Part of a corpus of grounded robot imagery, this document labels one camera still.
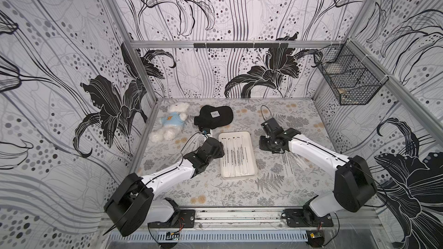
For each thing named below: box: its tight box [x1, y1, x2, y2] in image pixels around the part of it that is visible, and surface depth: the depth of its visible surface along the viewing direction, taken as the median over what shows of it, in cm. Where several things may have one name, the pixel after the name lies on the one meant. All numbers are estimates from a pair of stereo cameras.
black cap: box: [193, 104, 234, 130], surface depth 109 cm
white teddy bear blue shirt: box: [149, 102, 190, 143], surface depth 100 cm
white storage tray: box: [218, 131, 258, 180], surface depth 92 cm
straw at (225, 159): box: [221, 137, 231, 177], surface depth 90 cm
